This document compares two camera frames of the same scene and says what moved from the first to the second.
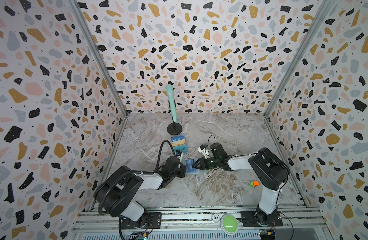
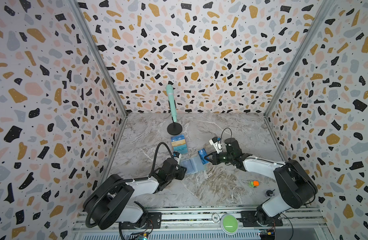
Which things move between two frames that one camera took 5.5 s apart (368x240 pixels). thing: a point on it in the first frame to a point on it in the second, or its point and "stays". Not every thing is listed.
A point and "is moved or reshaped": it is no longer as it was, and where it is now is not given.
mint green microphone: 170,90 stays
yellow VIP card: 178,142 stays
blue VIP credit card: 189,162 is moved or reshaped
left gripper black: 183,172 stays
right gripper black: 204,163 to 213,157
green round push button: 229,224 stays
